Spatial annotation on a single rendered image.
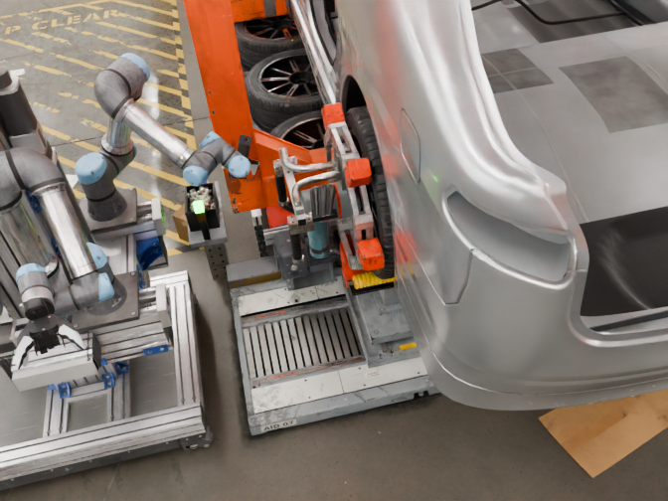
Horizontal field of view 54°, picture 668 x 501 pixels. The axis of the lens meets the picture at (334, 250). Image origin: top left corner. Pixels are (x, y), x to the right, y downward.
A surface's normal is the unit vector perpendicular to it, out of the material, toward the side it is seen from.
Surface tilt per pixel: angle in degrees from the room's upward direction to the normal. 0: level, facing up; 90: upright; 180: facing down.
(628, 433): 1
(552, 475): 0
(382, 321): 0
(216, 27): 90
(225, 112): 90
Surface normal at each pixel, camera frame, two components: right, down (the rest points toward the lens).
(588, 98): -0.06, -0.69
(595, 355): 0.02, 0.71
